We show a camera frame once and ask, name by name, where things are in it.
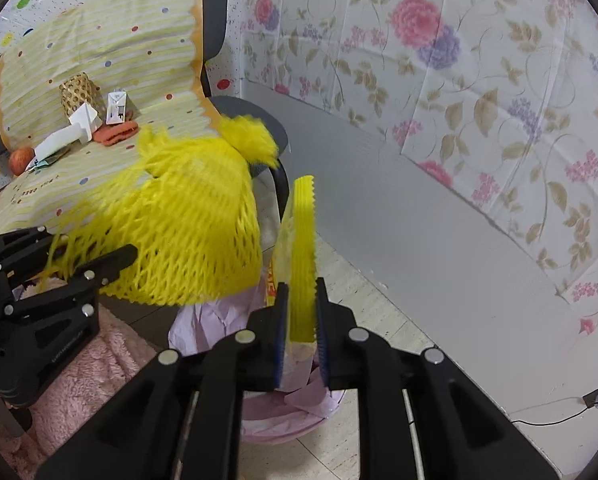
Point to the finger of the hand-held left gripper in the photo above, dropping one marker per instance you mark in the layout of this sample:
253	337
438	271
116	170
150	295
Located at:
24	247
99	270

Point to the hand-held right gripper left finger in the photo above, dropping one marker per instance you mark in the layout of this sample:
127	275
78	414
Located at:
280	332

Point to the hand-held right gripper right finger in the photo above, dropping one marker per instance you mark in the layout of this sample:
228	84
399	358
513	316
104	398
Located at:
324	335

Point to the yellow snack packet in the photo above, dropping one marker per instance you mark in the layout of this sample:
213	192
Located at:
304	260

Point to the pink bin liner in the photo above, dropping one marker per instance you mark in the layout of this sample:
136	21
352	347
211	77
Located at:
204	325

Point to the pink trash bin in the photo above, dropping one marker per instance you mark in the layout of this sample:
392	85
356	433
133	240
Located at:
284	425

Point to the yellow foam fruit net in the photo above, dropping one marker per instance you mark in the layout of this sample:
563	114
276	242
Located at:
194	210

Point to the pink fluffy rug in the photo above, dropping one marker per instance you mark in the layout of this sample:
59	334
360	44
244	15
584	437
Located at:
79	400

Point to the red apple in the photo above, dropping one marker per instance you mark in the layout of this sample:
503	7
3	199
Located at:
21	161

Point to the small flat packet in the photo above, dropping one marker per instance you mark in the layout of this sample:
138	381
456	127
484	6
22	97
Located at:
54	159

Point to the orange rag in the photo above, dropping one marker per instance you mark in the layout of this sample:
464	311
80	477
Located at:
116	133

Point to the grey board panel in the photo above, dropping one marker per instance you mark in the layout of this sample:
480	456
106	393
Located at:
404	220

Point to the small white carton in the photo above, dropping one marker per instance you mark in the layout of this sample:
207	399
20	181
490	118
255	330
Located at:
116	109

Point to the woven bamboo cup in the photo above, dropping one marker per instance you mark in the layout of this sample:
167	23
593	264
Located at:
80	94

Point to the black office chair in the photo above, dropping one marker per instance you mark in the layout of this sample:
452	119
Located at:
214	10

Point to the polka dot wall sheet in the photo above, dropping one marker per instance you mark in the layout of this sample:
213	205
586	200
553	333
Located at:
34	0

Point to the wall power outlet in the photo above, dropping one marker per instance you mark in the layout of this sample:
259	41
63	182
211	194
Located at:
591	394

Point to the floral wall sheet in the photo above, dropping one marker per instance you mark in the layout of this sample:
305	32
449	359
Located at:
429	60

